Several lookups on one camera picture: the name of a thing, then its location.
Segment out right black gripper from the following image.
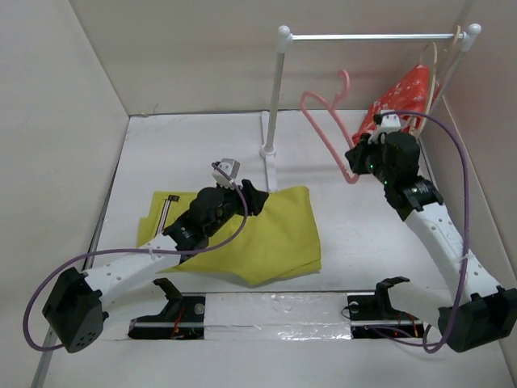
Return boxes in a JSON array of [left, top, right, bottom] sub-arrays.
[[345, 133, 394, 186]]

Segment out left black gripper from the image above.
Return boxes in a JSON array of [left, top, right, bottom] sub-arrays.
[[204, 179, 266, 238]]

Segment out pink plastic hanger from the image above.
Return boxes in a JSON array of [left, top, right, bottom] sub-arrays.
[[299, 69, 359, 184]]

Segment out yellow-green trousers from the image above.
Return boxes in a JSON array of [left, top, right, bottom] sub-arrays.
[[137, 186, 322, 285]]

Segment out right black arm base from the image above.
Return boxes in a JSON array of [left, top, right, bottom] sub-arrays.
[[341, 276, 424, 340]]

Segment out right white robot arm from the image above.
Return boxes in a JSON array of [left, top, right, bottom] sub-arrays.
[[345, 132, 516, 352]]

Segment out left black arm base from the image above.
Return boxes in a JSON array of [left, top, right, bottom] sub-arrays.
[[128, 278, 206, 340]]

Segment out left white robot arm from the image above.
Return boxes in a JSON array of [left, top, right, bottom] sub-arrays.
[[43, 179, 269, 353]]

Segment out beige wooden hanger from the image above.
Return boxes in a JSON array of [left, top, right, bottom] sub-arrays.
[[419, 24, 461, 115]]

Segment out red white patterned garment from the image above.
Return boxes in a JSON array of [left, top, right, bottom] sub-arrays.
[[352, 65, 430, 145]]

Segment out silver tape strip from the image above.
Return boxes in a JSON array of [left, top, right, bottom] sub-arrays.
[[204, 292, 352, 341]]

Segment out white clothes rack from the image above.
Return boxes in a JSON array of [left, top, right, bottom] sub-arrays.
[[260, 23, 482, 192]]

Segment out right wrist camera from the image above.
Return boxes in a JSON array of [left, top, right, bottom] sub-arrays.
[[372, 110, 402, 141]]

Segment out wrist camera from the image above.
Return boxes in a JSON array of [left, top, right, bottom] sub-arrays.
[[212, 158, 241, 189], [372, 110, 402, 141]]

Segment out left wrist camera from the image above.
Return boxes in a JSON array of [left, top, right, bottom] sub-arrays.
[[212, 158, 241, 189]]

